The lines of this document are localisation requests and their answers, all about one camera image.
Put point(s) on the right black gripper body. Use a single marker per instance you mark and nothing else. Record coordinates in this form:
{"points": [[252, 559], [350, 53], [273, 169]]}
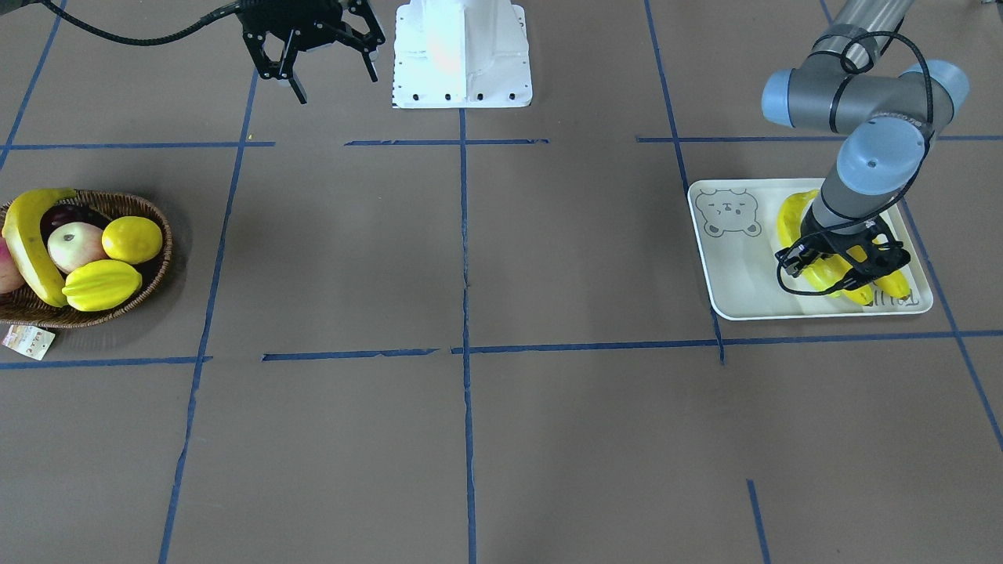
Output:
{"points": [[276, 45]]}

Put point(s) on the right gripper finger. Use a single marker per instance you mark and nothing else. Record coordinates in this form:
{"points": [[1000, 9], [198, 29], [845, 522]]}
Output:
{"points": [[364, 51], [283, 69]]}

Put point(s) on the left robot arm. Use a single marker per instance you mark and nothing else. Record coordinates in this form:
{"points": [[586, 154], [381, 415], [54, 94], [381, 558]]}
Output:
{"points": [[870, 84]]}

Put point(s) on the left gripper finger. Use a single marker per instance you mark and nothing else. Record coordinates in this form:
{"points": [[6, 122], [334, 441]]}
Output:
{"points": [[797, 257]]}

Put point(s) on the dark purple fruit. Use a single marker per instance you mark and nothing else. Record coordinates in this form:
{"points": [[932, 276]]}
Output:
{"points": [[64, 214]]}

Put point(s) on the white camera pole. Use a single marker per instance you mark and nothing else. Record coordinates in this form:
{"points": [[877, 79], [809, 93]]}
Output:
{"points": [[461, 54]]}

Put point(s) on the yellow starfruit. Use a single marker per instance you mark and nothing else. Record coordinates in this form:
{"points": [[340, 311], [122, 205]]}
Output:
{"points": [[101, 285]]}

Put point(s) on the red pink apple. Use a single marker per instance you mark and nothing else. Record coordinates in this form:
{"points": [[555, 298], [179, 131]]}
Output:
{"points": [[11, 278]]}

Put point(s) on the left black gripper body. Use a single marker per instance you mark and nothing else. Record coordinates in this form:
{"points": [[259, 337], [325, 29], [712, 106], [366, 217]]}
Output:
{"points": [[828, 236]]}

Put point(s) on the white basket tag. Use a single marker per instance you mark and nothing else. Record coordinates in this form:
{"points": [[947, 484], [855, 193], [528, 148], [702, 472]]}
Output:
{"points": [[29, 341]]}

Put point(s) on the white bear tray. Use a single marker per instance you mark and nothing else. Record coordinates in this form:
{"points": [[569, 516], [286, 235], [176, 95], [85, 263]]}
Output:
{"points": [[735, 223]]}

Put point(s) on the yellow lemon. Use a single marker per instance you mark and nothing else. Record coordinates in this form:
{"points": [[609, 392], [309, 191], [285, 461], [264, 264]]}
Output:
{"points": [[132, 239]]}

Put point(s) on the yellow banana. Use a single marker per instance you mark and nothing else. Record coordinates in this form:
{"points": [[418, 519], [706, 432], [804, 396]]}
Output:
{"points": [[827, 270], [858, 294], [22, 233], [883, 260]]}

